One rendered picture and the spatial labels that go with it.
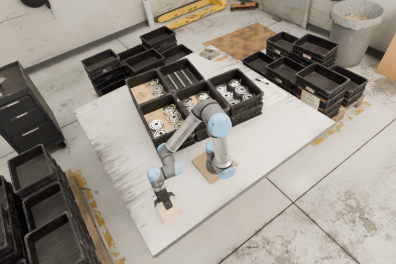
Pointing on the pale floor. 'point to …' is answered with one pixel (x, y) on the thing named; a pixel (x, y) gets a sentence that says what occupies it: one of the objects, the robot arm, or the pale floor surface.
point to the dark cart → (25, 112)
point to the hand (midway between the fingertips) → (167, 205)
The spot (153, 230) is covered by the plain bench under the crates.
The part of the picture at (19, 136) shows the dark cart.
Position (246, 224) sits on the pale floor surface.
